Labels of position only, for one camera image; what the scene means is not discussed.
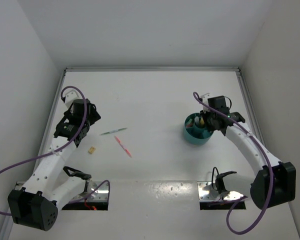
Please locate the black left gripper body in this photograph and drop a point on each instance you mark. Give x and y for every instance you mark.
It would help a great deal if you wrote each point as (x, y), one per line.
(93, 116)

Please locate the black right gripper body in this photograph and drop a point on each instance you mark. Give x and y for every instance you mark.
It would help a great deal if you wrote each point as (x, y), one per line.
(209, 117)

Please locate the yellow highlighter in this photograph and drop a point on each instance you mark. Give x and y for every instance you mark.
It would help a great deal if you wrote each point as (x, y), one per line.
(201, 123)

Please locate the blue highlighter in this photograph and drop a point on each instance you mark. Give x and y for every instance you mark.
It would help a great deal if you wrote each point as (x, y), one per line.
(197, 121)

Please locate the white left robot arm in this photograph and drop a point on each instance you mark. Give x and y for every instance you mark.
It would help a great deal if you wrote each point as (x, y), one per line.
(54, 184)

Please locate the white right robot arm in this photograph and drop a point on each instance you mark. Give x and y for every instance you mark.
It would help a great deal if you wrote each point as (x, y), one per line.
(271, 175)

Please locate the teal round organizer container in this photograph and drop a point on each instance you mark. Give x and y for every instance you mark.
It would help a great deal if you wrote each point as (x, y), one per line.
(196, 135)

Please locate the green pen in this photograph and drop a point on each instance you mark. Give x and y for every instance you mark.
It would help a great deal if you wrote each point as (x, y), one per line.
(113, 131)

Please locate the small yellow eraser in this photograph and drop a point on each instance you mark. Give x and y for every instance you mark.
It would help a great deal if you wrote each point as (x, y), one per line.
(91, 150)

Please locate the red pen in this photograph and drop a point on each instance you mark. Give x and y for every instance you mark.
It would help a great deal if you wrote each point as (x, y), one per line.
(123, 147)

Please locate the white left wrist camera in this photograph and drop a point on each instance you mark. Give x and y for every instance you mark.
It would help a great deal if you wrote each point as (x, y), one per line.
(69, 98)

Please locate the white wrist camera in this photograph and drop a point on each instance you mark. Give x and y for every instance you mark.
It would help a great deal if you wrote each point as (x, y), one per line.
(204, 98)
(69, 98)

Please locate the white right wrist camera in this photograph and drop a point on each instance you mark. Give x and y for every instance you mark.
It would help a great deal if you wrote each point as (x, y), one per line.
(204, 98)

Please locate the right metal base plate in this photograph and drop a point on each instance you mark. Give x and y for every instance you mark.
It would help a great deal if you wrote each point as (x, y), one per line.
(207, 194)

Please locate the metal base plate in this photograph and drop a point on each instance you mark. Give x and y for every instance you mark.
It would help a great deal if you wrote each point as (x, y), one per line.
(98, 193)
(207, 194)

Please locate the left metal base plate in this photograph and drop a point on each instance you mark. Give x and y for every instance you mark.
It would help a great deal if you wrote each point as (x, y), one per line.
(98, 193)

